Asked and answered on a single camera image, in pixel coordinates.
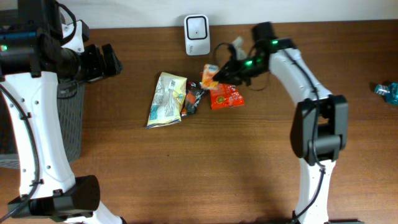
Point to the blue mouthwash bottle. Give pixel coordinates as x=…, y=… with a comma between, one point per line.
x=389, y=92

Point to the orange tissue pack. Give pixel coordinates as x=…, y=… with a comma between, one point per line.
x=207, y=82

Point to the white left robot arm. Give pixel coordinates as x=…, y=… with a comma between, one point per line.
x=60, y=195

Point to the orange snack bag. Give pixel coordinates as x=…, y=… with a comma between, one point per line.
x=226, y=96

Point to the white barcode scanner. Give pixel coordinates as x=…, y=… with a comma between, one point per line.
x=197, y=35

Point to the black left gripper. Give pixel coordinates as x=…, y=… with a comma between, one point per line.
x=94, y=63

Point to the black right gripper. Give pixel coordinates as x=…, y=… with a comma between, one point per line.
x=236, y=70

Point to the dark grey plastic basket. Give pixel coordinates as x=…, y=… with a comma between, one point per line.
x=70, y=124

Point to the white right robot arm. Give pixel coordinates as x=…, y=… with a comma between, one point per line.
x=320, y=124

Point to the black silver snack packet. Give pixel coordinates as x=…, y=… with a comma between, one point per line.
x=194, y=94

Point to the yellow white wipes pack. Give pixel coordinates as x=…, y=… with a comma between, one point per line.
x=168, y=100

